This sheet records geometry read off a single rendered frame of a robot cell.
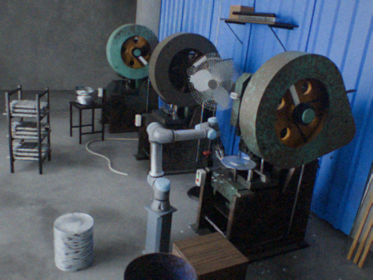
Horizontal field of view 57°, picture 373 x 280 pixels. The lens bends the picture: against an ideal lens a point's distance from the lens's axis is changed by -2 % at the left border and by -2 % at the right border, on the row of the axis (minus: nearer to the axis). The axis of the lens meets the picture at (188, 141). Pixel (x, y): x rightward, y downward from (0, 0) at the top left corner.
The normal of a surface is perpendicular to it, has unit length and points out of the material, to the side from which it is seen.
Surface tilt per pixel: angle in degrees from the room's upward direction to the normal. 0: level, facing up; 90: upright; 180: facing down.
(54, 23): 90
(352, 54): 90
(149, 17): 90
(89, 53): 90
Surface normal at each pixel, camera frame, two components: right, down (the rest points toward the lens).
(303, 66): 0.45, 0.33
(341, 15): -0.89, 0.06
